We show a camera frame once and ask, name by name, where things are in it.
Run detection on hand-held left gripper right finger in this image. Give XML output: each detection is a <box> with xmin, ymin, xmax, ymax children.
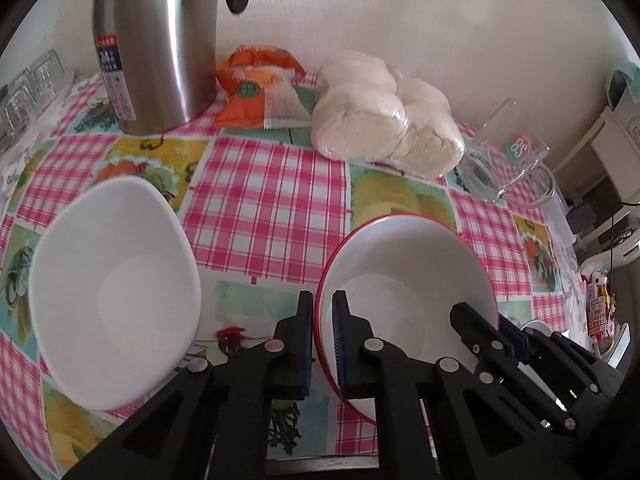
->
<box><xmin>334</xmin><ymin>291</ymin><xmax>581</xmax><ymax>480</ymax></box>

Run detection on strawberry print bowl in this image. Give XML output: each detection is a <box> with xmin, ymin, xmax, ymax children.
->
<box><xmin>314</xmin><ymin>213</ymin><xmax>500</xmax><ymax>426</ymax></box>

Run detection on grey floral tablecloth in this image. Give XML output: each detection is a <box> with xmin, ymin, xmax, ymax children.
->
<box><xmin>550</xmin><ymin>240</ymin><xmax>591</xmax><ymax>346</ymax></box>

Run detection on white plastic box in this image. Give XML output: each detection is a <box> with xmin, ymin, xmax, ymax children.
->
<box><xmin>545</xmin><ymin>195</ymin><xmax>581</xmax><ymax>246</ymax></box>

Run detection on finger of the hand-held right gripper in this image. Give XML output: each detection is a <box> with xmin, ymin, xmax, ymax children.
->
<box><xmin>450</xmin><ymin>302</ymin><xmax>583</xmax><ymax>436</ymax></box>
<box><xmin>499</xmin><ymin>317</ymin><xmax>556</xmax><ymax>366</ymax></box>

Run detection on white square bowl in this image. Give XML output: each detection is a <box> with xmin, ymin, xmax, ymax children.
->
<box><xmin>27</xmin><ymin>176</ymin><xmax>202</xmax><ymax>411</ymax></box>

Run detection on colourful small toys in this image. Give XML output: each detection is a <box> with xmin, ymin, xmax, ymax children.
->
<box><xmin>582</xmin><ymin>270</ymin><xmax>613</xmax><ymax>341</ymax></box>

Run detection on glass mug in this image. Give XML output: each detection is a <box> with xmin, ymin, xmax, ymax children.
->
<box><xmin>457</xmin><ymin>99</ymin><xmax>568</xmax><ymax>208</ymax></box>

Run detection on orange snack packet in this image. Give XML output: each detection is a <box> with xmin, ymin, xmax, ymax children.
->
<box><xmin>214</xmin><ymin>46</ymin><xmax>313</xmax><ymax>130</ymax></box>

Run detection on bag of white steamed buns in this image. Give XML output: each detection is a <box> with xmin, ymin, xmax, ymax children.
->
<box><xmin>311</xmin><ymin>51</ymin><xmax>465</xmax><ymax>178</ymax></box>

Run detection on black charger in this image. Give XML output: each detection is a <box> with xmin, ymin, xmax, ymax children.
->
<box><xmin>567</xmin><ymin>202</ymin><xmax>596</xmax><ymax>236</ymax></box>

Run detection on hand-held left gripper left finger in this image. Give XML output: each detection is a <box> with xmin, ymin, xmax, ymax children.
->
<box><xmin>62</xmin><ymin>291</ymin><xmax>315</xmax><ymax>480</ymax></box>

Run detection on clear glass cup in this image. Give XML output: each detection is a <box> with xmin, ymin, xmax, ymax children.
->
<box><xmin>30</xmin><ymin>49</ymin><xmax>68</xmax><ymax>96</ymax></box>
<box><xmin>0</xmin><ymin>72</ymin><xmax>36</xmax><ymax>128</ymax></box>

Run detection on white shelf unit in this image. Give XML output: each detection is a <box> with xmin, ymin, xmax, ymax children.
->
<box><xmin>555</xmin><ymin>105</ymin><xmax>640</xmax><ymax>261</ymax></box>

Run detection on stainless steel thermos jug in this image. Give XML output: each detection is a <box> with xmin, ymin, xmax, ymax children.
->
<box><xmin>92</xmin><ymin>0</ymin><xmax>256</xmax><ymax>136</ymax></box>

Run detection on pink plaid tablecloth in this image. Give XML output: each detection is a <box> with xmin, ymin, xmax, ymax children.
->
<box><xmin>0</xmin><ymin>70</ymin><xmax>586</xmax><ymax>480</ymax></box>

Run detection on white tray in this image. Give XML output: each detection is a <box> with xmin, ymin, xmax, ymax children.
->
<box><xmin>0</xmin><ymin>75</ymin><xmax>76</xmax><ymax>161</ymax></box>

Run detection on teal cloth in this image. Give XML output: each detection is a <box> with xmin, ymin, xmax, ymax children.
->
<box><xmin>607</xmin><ymin>60</ymin><xmax>640</xmax><ymax>106</ymax></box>

